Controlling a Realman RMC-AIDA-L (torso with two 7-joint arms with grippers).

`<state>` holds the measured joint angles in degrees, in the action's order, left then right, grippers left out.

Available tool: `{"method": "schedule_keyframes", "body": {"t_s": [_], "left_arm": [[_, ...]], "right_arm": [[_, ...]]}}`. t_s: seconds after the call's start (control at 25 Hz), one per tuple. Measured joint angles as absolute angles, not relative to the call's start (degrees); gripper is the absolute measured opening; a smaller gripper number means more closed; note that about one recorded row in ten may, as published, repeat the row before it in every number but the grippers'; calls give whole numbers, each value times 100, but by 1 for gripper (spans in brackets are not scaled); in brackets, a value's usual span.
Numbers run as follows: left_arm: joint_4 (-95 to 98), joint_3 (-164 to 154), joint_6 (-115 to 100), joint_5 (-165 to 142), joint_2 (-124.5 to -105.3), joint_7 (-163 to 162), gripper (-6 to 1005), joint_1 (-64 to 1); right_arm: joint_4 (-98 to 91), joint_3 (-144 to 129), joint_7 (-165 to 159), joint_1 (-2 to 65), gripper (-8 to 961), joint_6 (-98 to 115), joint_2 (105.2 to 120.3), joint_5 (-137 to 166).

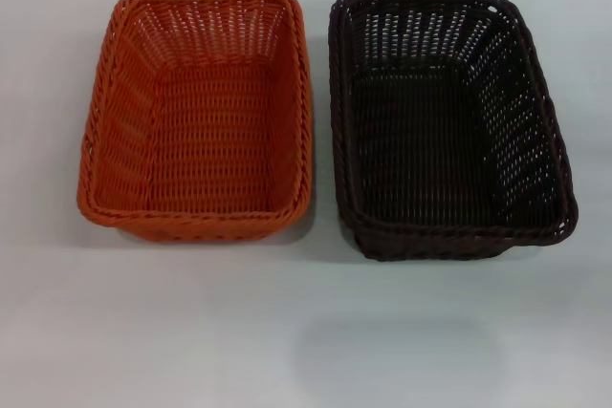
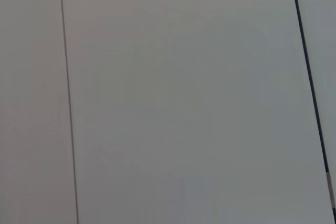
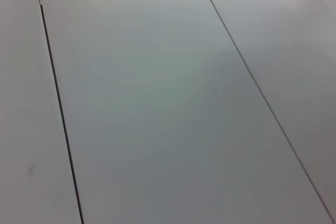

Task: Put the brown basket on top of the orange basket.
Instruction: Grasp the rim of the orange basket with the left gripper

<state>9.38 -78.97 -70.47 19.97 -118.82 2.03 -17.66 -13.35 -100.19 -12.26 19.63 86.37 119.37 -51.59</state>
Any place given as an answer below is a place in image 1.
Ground orange woven plastic basket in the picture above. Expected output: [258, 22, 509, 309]
[76, 0, 317, 242]

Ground dark brown woven basket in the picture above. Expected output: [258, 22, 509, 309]
[327, 0, 581, 264]

